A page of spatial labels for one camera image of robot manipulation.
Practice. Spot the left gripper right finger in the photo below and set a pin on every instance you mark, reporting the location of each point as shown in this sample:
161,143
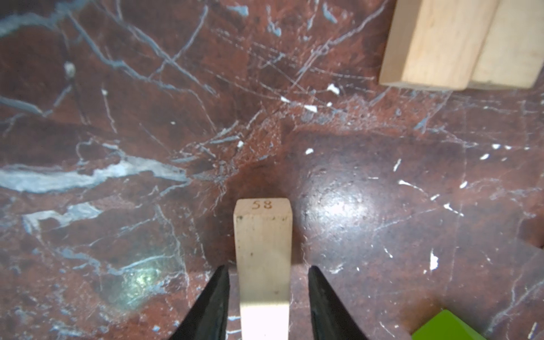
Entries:
330,319

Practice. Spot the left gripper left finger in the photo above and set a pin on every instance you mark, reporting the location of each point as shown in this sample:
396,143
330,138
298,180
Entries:
208,318

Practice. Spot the plain wood block four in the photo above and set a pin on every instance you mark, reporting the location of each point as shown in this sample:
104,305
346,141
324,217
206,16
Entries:
263,247

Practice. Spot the green block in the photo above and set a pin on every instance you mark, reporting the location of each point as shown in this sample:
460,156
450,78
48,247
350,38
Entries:
446,325

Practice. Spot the plain wood block two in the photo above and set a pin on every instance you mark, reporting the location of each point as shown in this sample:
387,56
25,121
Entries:
434,45

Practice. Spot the plain wood block one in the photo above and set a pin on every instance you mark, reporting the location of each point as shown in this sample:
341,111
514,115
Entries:
512,53

